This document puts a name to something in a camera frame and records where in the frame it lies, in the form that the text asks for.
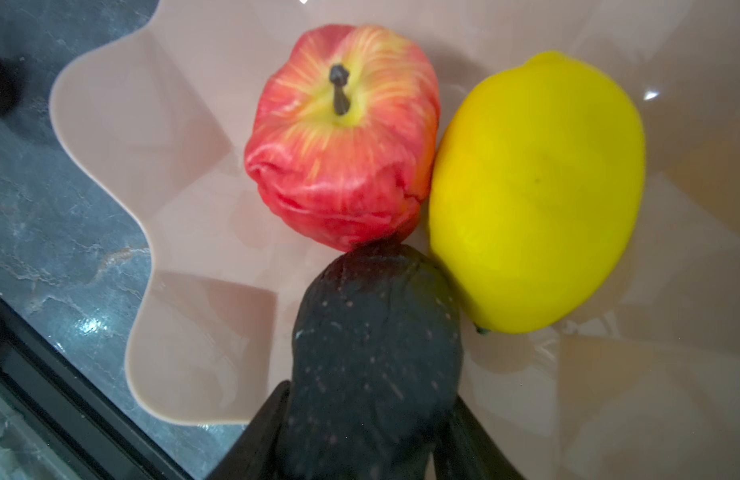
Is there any pink wavy fruit bowl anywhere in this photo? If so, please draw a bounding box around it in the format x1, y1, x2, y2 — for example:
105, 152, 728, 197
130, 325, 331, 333
48, 0, 740, 480

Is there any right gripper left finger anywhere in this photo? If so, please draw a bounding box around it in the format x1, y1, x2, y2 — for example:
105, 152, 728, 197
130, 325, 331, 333
207, 380, 291, 480

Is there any yellow fake lemon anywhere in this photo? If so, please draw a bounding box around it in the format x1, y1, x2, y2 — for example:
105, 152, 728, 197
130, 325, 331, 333
429, 51, 646, 334

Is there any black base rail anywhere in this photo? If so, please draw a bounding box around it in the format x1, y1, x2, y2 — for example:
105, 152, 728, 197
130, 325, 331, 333
0, 297, 190, 479

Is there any dark fake avocado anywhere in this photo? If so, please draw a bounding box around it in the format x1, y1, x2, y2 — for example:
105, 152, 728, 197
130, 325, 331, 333
276, 241, 464, 479

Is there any red fake apple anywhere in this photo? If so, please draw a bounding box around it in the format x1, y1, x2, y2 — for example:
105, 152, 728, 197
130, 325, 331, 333
244, 24, 441, 251

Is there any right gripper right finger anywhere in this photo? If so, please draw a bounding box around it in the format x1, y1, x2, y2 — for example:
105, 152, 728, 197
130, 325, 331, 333
433, 397, 525, 480

